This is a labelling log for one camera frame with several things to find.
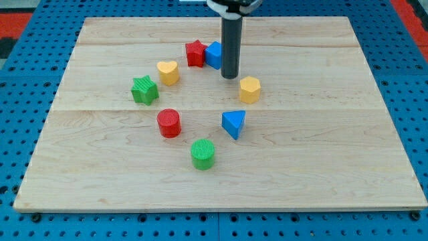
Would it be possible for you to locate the blue triangle block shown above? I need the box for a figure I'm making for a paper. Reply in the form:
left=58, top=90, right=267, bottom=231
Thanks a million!
left=221, top=110, right=246, bottom=140

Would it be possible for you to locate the green cylinder block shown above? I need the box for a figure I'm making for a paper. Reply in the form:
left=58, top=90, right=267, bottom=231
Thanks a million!
left=191, top=139, right=215, bottom=170

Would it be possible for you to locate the red cylinder block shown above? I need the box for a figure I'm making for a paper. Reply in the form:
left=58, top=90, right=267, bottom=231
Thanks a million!
left=156, top=108, right=181, bottom=138

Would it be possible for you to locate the yellow hexagon block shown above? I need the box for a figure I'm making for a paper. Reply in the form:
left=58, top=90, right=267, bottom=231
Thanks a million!
left=239, top=76, right=261, bottom=104

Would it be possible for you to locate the yellow heart block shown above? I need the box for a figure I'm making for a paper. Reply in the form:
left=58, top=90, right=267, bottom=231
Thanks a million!
left=156, top=61, right=180, bottom=86

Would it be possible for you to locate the blue cube block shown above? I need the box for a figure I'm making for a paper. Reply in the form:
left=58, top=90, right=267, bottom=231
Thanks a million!
left=205, top=42, right=221, bottom=70

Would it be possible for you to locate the wooden board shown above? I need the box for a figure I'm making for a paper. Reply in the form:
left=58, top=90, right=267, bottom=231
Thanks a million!
left=13, top=17, right=427, bottom=213

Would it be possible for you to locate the red star block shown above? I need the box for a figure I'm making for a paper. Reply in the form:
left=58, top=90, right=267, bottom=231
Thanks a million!
left=185, top=39, right=207, bottom=68

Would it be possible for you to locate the green star block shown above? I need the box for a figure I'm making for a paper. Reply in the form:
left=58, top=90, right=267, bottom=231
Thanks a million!
left=131, top=75, right=159, bottom=106

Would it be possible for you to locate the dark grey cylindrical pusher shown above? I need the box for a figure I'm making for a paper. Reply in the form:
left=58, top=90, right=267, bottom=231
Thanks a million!
left=221, top=17, right=243, bottom=79

